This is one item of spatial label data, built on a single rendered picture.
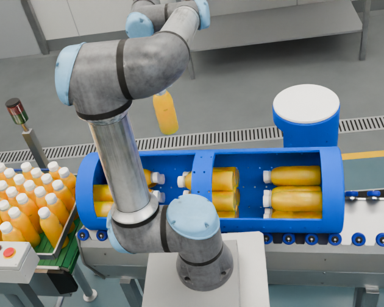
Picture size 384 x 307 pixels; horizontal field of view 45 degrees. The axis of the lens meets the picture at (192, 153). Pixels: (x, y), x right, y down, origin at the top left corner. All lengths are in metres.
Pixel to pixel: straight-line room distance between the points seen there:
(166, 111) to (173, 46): 0.68
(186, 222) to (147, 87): 0.35
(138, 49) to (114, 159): 0.25
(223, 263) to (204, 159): 0.44
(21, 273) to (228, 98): 2.69
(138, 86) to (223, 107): 2.99
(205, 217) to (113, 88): 0.38
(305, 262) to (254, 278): 0.41
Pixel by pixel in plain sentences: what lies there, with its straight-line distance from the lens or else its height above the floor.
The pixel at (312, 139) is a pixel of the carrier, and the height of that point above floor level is 0.94.
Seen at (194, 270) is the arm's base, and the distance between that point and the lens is 1.17.
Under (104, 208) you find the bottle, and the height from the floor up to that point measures 1.13.
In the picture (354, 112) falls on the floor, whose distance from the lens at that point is 3.71.
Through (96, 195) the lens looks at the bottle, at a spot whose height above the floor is 1.13.
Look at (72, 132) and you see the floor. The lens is 4.01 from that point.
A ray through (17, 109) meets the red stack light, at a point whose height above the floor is 1.23.
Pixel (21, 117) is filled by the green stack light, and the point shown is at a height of 1.19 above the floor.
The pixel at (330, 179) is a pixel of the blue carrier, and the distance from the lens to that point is 1.44.
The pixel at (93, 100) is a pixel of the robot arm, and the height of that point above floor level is 1.78.
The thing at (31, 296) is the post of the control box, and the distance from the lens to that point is 1.87.
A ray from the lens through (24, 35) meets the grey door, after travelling 5.37.
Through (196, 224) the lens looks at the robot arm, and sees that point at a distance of 1.05.
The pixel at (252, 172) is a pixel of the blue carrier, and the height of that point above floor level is 1.05.
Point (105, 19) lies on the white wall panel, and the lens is 5.07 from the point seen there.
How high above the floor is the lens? 2.24
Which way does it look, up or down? 41 degrees down
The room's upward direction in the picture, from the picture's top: 12 degrees counter-clockwise
